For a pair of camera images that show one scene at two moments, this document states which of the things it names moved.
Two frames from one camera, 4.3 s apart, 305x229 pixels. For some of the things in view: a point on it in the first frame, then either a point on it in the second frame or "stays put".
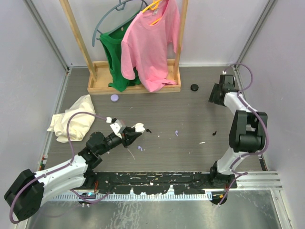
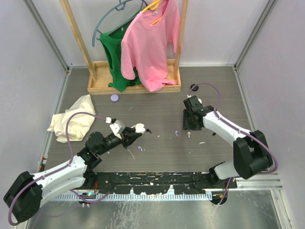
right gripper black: [212, 97] to [186, 124]
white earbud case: [139, 128] stays put
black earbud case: [194, 87] stays put
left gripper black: [128, 136] stays put
